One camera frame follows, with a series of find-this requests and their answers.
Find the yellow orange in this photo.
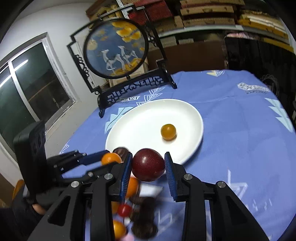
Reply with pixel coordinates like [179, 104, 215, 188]
[161, 124, 177, 141]

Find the round deer screen ornament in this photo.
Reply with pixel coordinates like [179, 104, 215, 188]
[67, 4, 177, 118]

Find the large dark water chestnut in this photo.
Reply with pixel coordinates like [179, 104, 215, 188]
[130, 197, 158, 240]

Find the dark red plum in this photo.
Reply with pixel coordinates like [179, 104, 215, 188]
[132, 148, 165, 182]

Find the left hand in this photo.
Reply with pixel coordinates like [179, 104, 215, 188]
[28, 203, 47, 216]

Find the red cherry tomato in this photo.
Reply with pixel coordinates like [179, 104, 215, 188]
[117, 204, 132, 217]

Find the yellow kumquat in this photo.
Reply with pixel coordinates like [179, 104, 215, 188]
[125, 177, 139, 198]

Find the dark water chestnut top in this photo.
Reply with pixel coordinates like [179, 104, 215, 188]
[112, 147, 129, 162]

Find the orange tangerine near plate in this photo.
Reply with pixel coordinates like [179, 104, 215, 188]
[101, 153, 122, 165]

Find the white oval plate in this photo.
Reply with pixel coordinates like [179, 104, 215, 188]
[105, 99, 204, 164]

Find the window with grey frame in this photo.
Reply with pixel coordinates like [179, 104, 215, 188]
[1, 33, 76, 158]

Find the blue patterned tablecloth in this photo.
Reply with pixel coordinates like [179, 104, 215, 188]
[61, 70, 295, 240]

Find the orange kumquat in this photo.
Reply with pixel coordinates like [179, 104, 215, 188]
[113, 220, 127, 240]

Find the storage shelf with boxes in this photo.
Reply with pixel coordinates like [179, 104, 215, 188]
[86, 1, 288, 39]

